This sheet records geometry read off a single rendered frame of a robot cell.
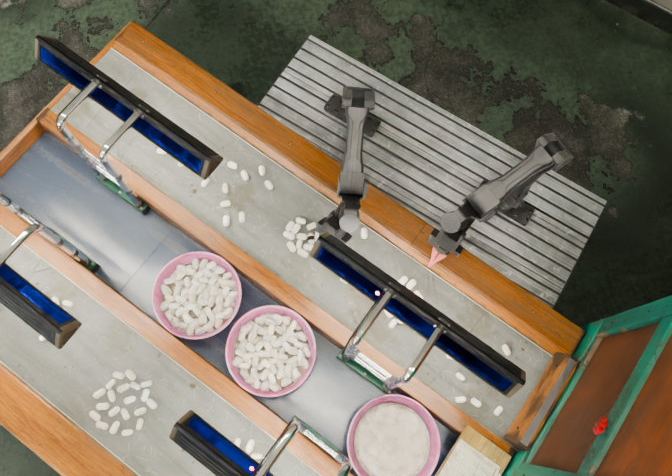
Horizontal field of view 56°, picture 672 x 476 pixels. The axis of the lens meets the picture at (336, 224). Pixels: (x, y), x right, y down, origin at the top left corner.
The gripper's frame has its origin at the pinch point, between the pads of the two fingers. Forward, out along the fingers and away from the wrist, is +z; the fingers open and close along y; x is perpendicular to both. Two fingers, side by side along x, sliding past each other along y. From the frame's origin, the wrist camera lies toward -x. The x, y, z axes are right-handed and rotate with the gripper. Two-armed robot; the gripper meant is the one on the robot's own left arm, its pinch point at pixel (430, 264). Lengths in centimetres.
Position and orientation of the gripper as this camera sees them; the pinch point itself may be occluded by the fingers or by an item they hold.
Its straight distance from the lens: 188.3
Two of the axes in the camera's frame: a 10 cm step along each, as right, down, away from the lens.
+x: 3.5, -2.7, 9.0
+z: -4.7, 7.8, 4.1
